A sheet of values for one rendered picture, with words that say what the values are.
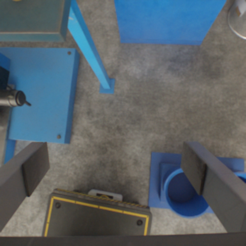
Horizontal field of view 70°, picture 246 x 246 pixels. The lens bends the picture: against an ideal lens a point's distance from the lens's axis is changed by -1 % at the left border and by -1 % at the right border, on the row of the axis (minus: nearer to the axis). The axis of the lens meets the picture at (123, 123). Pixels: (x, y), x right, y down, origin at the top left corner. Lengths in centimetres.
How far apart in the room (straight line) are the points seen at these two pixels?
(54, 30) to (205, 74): 138
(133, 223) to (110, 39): 153
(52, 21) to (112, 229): 116
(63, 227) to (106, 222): 29
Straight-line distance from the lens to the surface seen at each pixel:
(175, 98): 160
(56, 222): 140
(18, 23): 68
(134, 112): 154
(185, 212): 127
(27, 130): 168
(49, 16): 64
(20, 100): 129
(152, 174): 152
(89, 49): 102
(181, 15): 151
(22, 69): 185
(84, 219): 133
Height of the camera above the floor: 151
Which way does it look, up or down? 81 degrees down
